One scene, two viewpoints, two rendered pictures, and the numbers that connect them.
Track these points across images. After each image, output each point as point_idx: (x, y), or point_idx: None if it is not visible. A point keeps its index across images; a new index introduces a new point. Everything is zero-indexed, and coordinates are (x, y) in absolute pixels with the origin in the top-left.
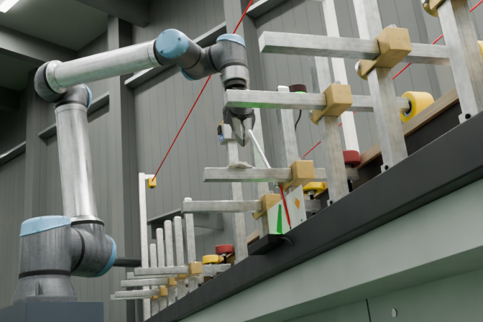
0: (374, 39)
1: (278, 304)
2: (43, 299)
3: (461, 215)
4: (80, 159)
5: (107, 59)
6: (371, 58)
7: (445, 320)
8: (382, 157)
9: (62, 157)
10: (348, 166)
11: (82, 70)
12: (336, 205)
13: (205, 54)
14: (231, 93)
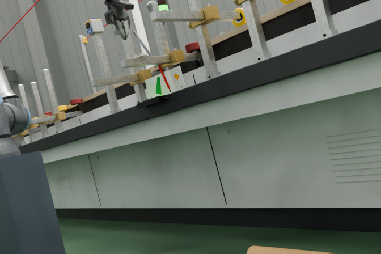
0: None
1: (155, 134)
2: (2, 156)
3: (312, 85)
4: None
5: None
6: None
7: (265, 132)
8: (217, 45)
9: None
10: (197, 51)
11: None
12: (217, 79)
13: None
14: (157, 13)
